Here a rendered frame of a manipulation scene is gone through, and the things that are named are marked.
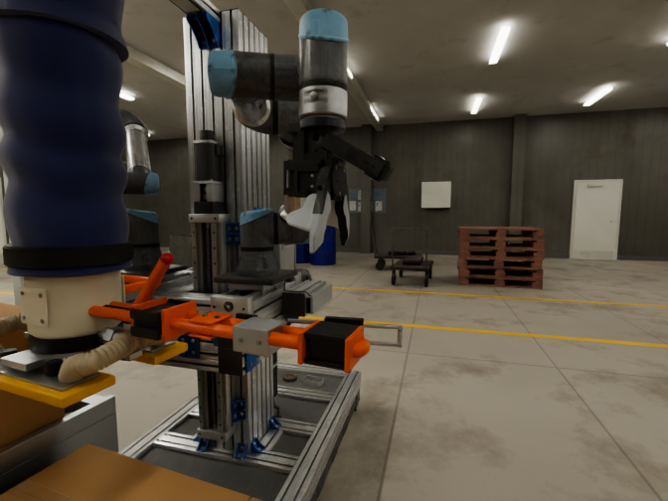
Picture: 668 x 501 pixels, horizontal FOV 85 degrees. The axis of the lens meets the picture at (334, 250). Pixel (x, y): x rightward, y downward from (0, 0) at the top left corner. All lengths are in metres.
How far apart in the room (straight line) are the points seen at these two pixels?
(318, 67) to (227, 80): 0.17
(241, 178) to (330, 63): 0.99
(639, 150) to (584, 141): 1.30
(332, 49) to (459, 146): 11.19
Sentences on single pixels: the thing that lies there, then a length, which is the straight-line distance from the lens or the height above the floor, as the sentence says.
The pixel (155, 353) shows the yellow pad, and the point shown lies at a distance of 0.93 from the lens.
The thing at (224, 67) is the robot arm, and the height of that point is 1.49.
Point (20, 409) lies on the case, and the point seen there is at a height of 0.69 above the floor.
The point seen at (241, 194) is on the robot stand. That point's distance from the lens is 1.51.
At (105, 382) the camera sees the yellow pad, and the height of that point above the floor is 0.94.
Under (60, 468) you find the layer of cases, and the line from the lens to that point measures 1.41.
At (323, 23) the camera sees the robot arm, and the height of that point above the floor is 1.52.
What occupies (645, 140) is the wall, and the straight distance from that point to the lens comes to 12.83.
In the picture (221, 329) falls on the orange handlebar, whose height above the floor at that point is 1.06.
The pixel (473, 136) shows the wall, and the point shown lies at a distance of 11.82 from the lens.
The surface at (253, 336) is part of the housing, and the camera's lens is 0.63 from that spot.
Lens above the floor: 1.25
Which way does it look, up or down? 6 degrees down
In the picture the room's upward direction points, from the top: straight up
